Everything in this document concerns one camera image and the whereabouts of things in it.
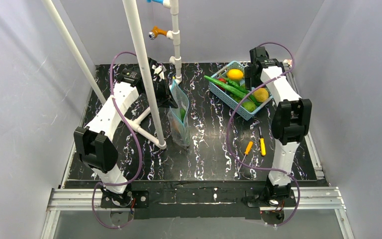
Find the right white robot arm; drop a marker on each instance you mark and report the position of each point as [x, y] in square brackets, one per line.
[291, 119]

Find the yellow handled screwdriver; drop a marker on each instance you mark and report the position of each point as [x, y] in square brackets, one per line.
[262, 143]

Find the orange webcam on pipe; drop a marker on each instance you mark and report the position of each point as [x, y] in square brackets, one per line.
[155, 32]

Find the aluminium rail frame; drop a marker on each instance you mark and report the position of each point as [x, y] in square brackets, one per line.
[307, 198]

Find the green chili pepper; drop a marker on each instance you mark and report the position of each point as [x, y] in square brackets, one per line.
[182, 114]

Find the long green cucumber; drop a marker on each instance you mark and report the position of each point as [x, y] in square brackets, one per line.
[226, 87]

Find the light blue plastic basket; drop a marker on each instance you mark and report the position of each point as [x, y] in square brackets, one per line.
[228, 98]

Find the light green vegetable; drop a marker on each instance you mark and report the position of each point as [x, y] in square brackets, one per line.
[249, 106]

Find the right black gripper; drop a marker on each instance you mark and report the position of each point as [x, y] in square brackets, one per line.
[251, 74]

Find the blue clip on pipe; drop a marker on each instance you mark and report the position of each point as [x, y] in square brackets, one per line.
[157, 1]

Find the yellow lemon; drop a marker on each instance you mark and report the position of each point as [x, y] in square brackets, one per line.
[261, 95]

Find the clear zip top bag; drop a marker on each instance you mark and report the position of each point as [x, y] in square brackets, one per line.
[180, 131]

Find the white PVC pipe frame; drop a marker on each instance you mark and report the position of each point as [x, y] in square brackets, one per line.
[141, 72]

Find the orange handled screwdriver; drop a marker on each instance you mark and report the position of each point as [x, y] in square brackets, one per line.
[246, 152]

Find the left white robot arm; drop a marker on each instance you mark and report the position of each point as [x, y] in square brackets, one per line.
[93, 142]

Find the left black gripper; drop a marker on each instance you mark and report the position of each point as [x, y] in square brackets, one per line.
[162, 95]

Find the orange fruit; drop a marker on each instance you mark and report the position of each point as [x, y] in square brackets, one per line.
[235, 75]

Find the thin green bean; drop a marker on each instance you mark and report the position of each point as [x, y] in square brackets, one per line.
[236, 85]

